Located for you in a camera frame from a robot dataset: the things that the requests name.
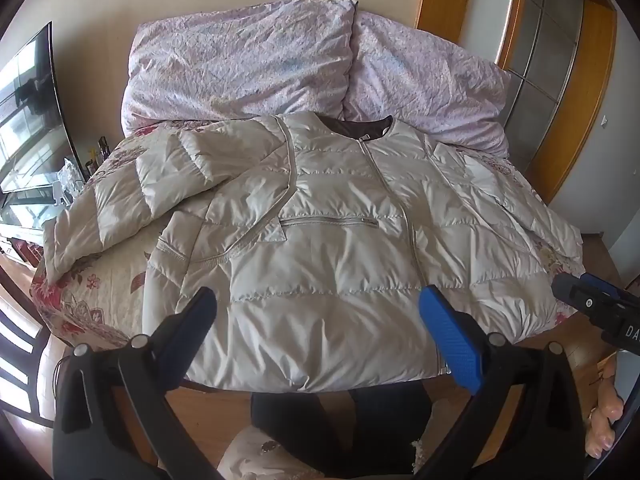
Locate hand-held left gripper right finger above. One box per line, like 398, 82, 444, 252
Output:
415, 285, 586, 480

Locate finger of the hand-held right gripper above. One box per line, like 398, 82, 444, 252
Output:
552, 272, 624, 312

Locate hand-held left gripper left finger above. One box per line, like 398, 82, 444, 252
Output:
54, 287, 218, 480

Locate white puffer jacket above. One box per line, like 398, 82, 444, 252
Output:
42, 112, 585, 392

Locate person's right hand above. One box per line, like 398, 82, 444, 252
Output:
586, 377, 626, 461

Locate floral bedsheet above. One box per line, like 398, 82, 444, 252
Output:
30, 120, 586, 356

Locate person's black trouser legs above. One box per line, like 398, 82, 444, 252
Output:
249, 379, 434, 480

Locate white fluffy slipper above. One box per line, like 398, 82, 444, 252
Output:
219, 430, 326, 480

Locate clear plastic bag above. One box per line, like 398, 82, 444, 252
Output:
56, 157, 86, 200

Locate dark bottles cluster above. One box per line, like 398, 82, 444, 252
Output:
84, 135, 113, 173

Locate glass top television cabinet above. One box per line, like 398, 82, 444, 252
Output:
0, 192, 58, 267

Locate frosted glass sliding door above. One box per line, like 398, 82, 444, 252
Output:
499, 0, 622, 237

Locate pink crinkled pillow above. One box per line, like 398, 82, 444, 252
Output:
344, 10, 512, 157
121, 0, 359, 132

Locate flat screen television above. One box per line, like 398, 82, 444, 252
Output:
0, 21, 92, 211

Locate wooden door frame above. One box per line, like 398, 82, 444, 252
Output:
415, 0, 531, 71

